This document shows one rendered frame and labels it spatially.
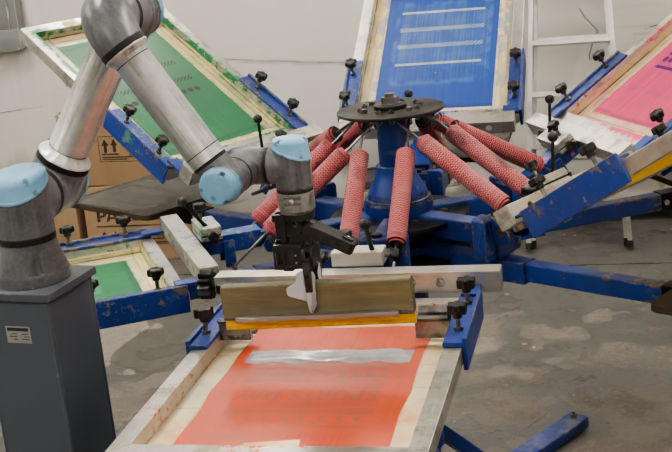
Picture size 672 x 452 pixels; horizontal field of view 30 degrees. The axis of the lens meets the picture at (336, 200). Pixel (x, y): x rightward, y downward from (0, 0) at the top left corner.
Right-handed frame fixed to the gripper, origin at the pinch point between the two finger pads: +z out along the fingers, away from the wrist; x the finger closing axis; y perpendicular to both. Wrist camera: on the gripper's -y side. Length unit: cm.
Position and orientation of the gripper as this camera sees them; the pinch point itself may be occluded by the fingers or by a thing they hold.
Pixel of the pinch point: (317, 303)
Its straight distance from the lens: 260.3
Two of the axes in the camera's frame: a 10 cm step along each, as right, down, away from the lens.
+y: -9.7, 0.3, 2.3
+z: 0.9, 9.6, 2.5
